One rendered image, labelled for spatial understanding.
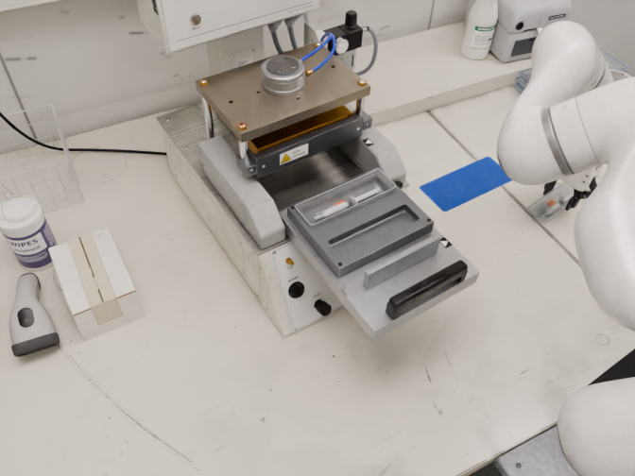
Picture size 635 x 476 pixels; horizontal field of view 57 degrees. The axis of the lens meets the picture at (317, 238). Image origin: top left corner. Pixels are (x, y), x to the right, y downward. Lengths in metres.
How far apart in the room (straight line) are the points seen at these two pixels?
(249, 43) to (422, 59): 0.71
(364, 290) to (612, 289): 0.38
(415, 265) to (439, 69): 0.90
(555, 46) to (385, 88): 0.81
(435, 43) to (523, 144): 1.08
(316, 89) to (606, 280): 0.60
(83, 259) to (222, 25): 0.52
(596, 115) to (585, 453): 0.41
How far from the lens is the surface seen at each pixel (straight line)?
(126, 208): 1.43
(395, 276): 0.98
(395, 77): 1.73
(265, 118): 1.04
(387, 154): 1.15
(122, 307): 1.18
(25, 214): 1.27
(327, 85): 1.12
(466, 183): 1.49
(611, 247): 0.78
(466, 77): 1.77
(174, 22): 1.12
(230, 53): 1.23
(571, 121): 0.85
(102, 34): 1.57
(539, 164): 0.86
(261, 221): 1.03
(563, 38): 0.95
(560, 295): 1.33
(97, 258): 1.23
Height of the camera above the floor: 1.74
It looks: 49 degrees down
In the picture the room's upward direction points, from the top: 2 degrees clockwise
